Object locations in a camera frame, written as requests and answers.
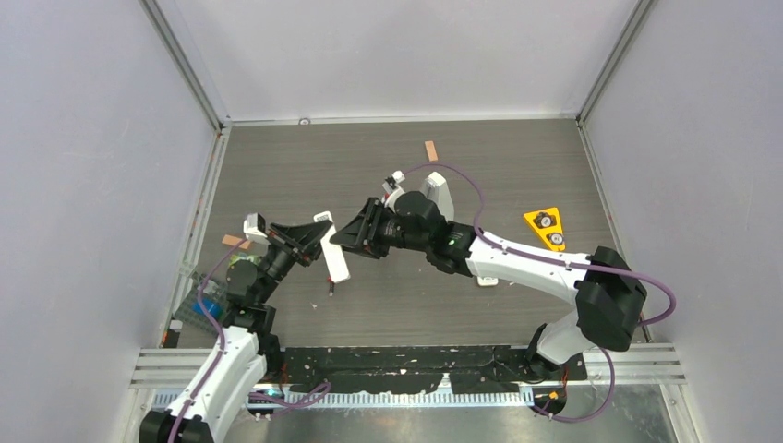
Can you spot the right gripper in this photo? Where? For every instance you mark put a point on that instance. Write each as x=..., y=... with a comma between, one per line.
x=359, y=235

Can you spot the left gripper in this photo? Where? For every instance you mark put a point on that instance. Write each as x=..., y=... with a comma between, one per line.
x=302, y=243

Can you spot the white long remote control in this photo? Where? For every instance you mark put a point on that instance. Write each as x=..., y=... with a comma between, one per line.
x=333, y=254

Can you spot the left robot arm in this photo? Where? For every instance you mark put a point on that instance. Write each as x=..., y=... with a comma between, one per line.
x=245, y=350

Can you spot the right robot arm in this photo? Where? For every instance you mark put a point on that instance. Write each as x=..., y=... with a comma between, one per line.
x=606, y=298

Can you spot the small white remote control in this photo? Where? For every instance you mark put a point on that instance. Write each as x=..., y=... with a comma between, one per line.
x=487, y=281

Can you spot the green monster lego toy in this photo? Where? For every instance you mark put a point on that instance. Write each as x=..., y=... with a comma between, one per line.
x=243, y=261

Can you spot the wooden block left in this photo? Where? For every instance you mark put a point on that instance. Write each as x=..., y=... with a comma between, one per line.
x=235, y=241

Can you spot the grey lego baseplate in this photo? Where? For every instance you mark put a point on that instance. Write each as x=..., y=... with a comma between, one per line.
x=213, y=299

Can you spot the small wooden block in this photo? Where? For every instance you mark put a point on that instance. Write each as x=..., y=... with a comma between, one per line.
x=431, y=151

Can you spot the blue green lego brick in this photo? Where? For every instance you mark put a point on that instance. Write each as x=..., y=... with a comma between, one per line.
x=207, y=307

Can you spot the yellow triangle toy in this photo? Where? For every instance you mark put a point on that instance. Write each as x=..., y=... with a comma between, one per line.
x=547, y=226

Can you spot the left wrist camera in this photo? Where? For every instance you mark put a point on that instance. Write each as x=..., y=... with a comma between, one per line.
x=254, y=229

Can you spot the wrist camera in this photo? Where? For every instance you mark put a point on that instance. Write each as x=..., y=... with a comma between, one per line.
x=392, y=186
x=254, y=229

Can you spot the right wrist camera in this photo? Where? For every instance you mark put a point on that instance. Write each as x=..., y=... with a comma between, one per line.
x=392, y=186

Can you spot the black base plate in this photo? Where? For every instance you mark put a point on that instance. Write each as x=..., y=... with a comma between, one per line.
x=412, y=370

